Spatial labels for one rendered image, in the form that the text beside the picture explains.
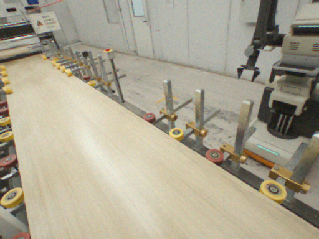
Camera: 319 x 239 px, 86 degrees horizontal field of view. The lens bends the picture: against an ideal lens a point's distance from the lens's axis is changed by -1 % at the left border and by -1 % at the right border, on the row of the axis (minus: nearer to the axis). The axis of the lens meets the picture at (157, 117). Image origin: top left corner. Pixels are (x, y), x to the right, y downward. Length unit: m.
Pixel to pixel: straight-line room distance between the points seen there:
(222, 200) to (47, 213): 0.68
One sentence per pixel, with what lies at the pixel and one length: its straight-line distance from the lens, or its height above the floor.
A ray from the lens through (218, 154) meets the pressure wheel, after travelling 0.86.
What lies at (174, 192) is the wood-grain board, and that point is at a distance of 0.74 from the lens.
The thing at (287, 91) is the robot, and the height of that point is 0.82.
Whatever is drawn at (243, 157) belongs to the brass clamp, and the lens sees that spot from 0.98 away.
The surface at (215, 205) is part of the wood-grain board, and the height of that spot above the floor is 0.90.
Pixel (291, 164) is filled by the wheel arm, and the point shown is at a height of 0.84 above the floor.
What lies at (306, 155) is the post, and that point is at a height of 1.01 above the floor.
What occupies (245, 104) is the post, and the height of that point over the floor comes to 1.13.
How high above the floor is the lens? 1.53
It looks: 35 degrees down
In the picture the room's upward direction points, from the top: 9 degrees counter-clockwise
